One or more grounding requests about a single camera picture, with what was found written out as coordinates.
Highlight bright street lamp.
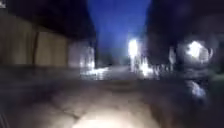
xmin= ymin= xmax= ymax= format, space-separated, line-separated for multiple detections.
xmin=127 ymin=38 xmax=139 ymax=58

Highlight grey asphalt road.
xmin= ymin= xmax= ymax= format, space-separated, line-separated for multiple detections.
xmin=0 ymin=65 xmax=224 ymax=128

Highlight long pale wall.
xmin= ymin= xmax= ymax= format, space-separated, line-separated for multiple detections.
xmin=0 ymin=14 xmax=97 ymax=70

